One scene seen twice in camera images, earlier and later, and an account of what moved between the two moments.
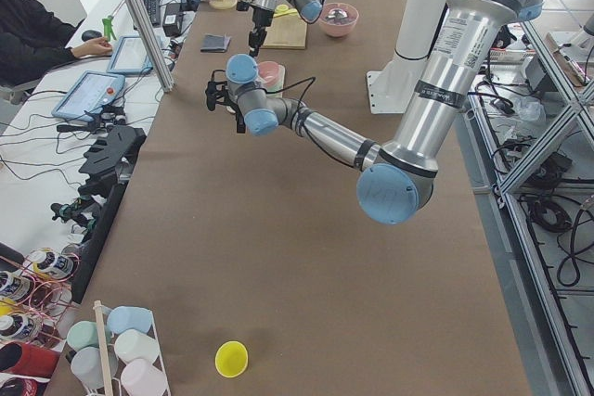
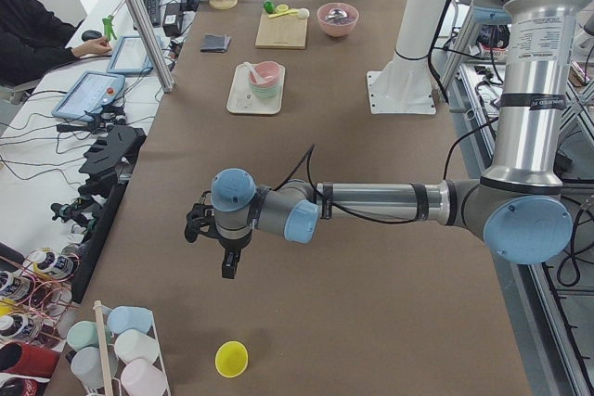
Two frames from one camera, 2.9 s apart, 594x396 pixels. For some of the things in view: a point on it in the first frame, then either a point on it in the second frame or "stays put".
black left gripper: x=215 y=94 to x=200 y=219
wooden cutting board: x=288 y=31 stays put
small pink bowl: x=271 y=75 stays put
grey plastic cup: x=85 y=364 stays put
